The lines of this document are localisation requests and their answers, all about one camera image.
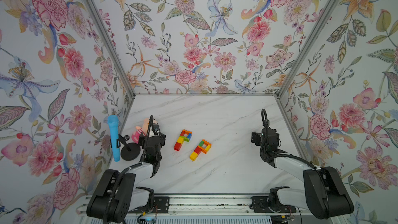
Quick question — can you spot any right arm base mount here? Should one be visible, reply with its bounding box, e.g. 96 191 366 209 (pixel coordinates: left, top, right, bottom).
249 187 296 214

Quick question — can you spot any blue toy microphone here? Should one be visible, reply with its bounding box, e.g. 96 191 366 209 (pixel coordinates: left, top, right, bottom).
107 115 121 162

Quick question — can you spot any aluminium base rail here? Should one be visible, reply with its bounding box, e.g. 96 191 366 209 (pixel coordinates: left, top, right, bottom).
76 193 330 217

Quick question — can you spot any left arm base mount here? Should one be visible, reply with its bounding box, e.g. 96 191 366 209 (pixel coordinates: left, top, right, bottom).
129 187 170 214

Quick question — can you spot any yellow square brick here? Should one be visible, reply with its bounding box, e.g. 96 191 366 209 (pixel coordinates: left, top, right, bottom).
189 151 199 161

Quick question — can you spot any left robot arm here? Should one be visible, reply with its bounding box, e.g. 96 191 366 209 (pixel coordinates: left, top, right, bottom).
86 131 166 224

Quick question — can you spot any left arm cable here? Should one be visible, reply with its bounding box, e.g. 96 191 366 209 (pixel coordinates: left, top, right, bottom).
102 114 154 224

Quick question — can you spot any plush doll pink dress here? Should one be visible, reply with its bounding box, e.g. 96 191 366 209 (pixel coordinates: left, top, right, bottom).
131 118 158 146

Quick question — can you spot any yellow brick front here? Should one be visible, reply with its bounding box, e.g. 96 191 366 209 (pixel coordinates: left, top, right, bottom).
177 136 184 145

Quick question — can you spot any red square brick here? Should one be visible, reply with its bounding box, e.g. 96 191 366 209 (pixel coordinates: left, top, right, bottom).
194 146 202 155
174 142 182 151

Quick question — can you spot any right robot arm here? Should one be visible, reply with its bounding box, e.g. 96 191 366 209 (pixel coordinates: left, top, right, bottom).
251 128 354 219

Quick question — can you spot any orange tall long brick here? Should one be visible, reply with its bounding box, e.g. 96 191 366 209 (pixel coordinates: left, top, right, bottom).
182 130 192 137

